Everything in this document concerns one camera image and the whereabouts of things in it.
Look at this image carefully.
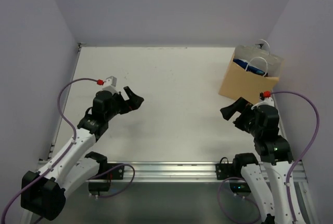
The brown paper bag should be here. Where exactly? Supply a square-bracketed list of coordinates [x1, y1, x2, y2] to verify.
[219, 39, 284, 104]

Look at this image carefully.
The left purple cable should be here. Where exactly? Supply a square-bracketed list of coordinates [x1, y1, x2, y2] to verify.
[0, 77, 105, 224]

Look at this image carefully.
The blue snack bag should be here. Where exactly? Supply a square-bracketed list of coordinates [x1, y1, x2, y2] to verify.
[233, 58, 268, 77]

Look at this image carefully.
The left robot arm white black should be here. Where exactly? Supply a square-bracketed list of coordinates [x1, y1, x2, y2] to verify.
[20, 86, 144, 221]

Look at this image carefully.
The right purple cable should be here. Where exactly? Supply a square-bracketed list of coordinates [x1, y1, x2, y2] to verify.
[217, 90, 320, 224]

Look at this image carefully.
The aluminium front rail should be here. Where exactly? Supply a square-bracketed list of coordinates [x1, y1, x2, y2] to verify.
[112, 162, 307, 182]

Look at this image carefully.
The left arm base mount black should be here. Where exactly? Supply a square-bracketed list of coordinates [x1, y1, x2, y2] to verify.
[88, 163, 124, 196]

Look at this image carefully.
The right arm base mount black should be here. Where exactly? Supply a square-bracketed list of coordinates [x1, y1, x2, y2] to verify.
[215, 157, 251, 196]

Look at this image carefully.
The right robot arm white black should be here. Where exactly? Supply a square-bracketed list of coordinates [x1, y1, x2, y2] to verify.
[220, 94, 305, 223]

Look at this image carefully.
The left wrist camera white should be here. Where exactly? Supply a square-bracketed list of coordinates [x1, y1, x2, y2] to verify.
[102, 76, 118, 94]

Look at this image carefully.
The purple cable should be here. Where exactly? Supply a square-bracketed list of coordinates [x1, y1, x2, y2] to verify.
[217, 90, 320, 224]
[0, 77, 105, 224]

